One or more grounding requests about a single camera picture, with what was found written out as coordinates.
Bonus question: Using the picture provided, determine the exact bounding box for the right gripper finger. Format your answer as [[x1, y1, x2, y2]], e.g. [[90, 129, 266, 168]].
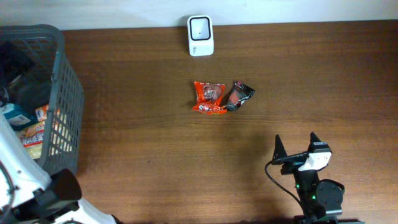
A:
[[272, 134, 287, 162], [308, 132, 321, 152]]

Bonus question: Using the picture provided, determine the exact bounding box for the black red snack packet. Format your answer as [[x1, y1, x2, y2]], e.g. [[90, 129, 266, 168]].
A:
[[223, 81, 255, 111]]

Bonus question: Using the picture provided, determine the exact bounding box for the small orange white packet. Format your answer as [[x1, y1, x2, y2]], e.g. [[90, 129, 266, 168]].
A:
[[35, 105, 49, 122]]

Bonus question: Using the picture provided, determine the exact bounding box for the yellow snack bag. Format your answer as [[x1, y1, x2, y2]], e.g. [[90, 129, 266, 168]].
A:
[[16, 121, 45, 159]]

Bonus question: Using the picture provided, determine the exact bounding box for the blue mouthwash bottle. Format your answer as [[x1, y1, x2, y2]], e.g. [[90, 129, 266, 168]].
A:
[[1, 103, 38, 131]]

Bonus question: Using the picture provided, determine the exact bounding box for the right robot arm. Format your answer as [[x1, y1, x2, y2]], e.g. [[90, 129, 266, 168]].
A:
[[264, 132, 361, 224]]

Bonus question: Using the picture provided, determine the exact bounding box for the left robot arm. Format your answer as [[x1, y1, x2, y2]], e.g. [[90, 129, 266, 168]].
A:
[[1, 115, 121, 223]]

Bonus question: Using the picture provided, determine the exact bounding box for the white barcode scanner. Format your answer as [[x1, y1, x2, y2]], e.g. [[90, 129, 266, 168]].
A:
[[187, 15, 215, 57]]

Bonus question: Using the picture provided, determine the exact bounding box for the grey plastic mesh basket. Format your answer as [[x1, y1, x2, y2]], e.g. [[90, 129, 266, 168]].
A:
[[1, 24, 85, 175]]

